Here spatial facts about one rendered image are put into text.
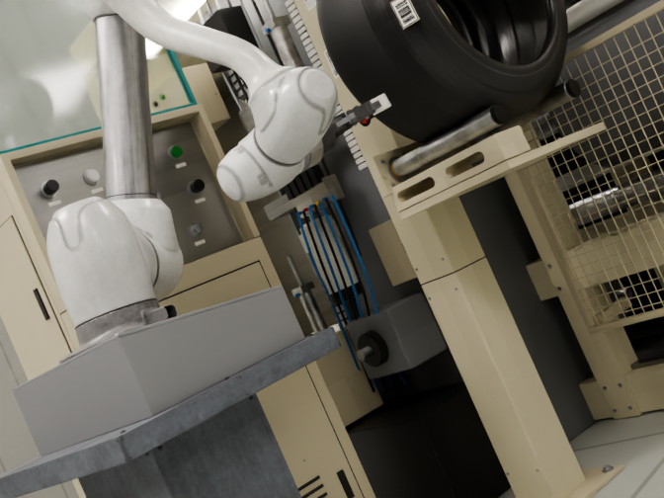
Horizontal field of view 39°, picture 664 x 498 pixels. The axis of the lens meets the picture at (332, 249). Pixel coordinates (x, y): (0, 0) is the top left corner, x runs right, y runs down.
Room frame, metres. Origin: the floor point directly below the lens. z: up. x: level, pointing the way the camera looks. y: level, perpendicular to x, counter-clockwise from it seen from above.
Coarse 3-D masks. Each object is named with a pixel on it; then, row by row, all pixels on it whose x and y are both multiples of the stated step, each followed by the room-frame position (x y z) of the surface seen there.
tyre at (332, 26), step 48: (336, 0) 1.97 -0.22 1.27; (384, 0) 1.87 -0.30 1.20; (432, 0) 1.88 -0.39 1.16; (480, 0) 2.36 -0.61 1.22; (528, 0) 2.27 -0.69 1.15; (336, 48) 2.00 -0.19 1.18; (384, 48) 1.91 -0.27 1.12; (432, 48) 1.87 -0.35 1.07; (480, 48) 2.36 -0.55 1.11; (528, 48) 2.27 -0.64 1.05; (432, 96) 1.94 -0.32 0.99; (480, 96) 1.94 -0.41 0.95; (528, 96) 2.01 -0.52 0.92
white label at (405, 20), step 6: (396, 0) 1.85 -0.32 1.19; (402, 0) 1.85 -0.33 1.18; (408, 0) 1.84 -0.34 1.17; (396, 6) 1.86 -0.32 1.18; (402, 6) 1.85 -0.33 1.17; (408, 6) 1.85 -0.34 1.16; (396, 12) 1.86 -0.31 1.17; (402, 12) 1.85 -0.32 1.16; (408, 12) 1.85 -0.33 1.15; (414, 12) 1.84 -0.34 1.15; (402, 18) 1.86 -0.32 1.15; (408, 18) 1.85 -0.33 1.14; (414, 18) 1.85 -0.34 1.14; (402, 24) 1.86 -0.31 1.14; (408, 24) 1.85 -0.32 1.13
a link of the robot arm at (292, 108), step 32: (128, 0) 1.68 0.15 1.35; (160, 32) 1.66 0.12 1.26; (192, 32) 1.62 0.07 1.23; (224, 64) 1.59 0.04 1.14; (256, 64) 1.55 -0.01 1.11; (256, 96) 1.53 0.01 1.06; (288, 96) 1.49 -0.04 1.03; (320, 96) 1.49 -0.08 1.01; (256, 128) 1.59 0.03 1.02; (288, 128) 1.52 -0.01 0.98; (320, 128) 1.53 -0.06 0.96; (288, 160) 1.59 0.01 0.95
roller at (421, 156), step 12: (492, 108) 1.92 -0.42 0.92; (468, 120) 1.98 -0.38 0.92; (480, 120) 1.94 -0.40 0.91; (492, 120) 1.92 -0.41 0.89; (504, 120) 1.93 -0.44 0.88; (444, 132) 2.05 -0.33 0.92; (456, 132) 2.00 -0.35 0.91; (468, 132) 1.98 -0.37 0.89; (480, 132) 1.96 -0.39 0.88; (432, 144) 2.07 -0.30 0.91; (444, 144) 2.04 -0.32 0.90; (456, 144) 2.02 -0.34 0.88; (408, 156) 2.13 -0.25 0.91; (420, 156) 2.10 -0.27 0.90; (432, 156) 2.08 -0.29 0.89; (396, 168) 2.17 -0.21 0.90; (408, 168) 2.14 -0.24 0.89
